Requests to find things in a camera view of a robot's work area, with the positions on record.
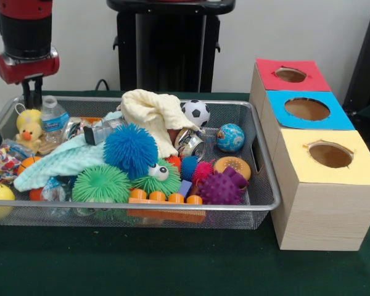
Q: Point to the dark green tablecloth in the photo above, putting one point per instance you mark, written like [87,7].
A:
[172,262]

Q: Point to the mint green muslin cloth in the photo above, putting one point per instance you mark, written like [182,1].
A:
[68,160]

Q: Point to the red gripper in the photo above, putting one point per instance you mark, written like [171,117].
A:
[26,69]

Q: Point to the green puffer ball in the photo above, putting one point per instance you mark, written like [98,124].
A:
[101,183]

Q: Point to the purple spiky ball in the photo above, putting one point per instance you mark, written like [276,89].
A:
[217,188]

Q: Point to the wooden box with three holes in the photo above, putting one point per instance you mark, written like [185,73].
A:
[327,216]

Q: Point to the blue globe ball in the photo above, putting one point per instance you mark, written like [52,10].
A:
[230,138]

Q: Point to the black and white soccer ball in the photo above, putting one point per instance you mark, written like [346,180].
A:
[195,113]

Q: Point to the blue puffer ball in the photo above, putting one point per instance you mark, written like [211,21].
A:
[131,151]

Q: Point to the grey plastic toy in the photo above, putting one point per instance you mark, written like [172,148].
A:
[98,132]

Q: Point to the yellow duck plush toy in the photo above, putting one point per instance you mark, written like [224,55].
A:
[29,132]

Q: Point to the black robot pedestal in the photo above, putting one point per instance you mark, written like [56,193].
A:
[169,46]

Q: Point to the small clear water bottle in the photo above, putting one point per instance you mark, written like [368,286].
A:
[52,120]

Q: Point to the green fuzzy ball with eyes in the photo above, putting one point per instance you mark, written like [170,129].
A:
[166,185]

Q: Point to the orange building block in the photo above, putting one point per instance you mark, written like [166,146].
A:
[155,196]

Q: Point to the silver mesh bin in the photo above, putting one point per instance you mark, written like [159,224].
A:
[172,207]

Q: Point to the cream muslin cloth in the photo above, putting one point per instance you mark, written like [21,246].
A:
[151,111]

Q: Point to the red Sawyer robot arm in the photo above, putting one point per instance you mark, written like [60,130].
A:
[23,27]

